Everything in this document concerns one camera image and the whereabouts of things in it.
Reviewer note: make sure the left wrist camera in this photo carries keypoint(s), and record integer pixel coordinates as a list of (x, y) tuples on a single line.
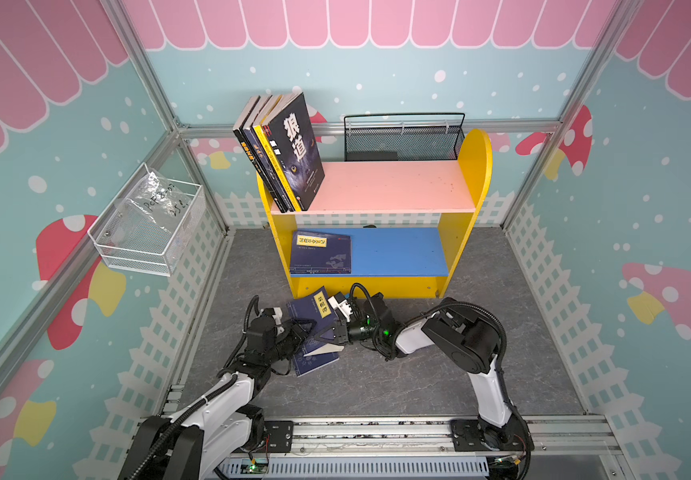
[(277, 314)]

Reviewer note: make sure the navy book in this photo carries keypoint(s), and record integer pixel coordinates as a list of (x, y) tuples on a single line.
[(320, 253), (316, 308), (304, 365)]

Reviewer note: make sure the black Murphy's law book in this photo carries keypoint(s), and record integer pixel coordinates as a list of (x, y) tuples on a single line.
[(238, 130)]

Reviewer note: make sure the yellow cartoon boy book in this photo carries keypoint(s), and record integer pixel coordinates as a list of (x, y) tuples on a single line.
[(263, 129)]

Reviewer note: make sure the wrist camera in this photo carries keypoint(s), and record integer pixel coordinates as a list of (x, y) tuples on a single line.
[(277, 314), (345, 308)]

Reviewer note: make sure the black wolf book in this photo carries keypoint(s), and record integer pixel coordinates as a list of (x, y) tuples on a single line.
[(294, 133)]

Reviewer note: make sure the clear plastic bag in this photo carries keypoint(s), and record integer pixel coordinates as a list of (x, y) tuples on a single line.
[(159, 202)]

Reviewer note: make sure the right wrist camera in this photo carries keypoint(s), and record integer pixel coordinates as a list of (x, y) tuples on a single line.
[(345, 308)]

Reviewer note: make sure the yellow pink blue bookshelf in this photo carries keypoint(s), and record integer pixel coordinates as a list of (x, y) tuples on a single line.
[(400, 262)]

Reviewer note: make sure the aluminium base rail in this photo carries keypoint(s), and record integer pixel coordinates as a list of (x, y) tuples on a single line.
[(564, 447)]

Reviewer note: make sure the black mesh wire basket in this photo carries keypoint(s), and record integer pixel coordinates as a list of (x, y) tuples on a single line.
[(403, 136)]

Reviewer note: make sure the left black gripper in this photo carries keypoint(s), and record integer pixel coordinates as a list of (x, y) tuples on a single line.
[(297, 332)]

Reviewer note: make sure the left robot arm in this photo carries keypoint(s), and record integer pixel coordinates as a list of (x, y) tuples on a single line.
[(201, 408)]

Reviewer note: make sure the white wire wall basket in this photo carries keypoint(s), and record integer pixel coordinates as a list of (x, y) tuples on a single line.
[(125, 242)]

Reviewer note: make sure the purple old man book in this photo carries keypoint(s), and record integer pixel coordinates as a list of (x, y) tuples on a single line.
[(260, 156)]

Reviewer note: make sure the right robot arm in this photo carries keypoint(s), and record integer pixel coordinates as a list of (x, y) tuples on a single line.
[(469, 335)]

